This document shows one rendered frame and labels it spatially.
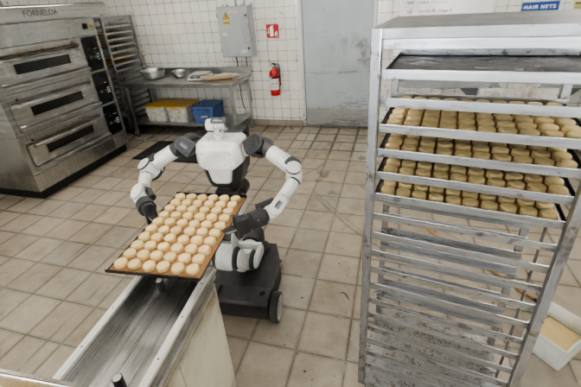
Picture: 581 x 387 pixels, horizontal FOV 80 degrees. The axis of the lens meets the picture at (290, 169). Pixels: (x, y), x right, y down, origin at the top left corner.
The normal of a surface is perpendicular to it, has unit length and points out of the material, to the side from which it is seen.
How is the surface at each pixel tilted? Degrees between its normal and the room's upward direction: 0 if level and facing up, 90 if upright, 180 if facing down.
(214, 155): 91
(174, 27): 90
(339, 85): 90
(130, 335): 0
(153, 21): 90
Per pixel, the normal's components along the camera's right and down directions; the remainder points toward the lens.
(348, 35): -0.26, 0.45
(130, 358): -0.07, -0.89
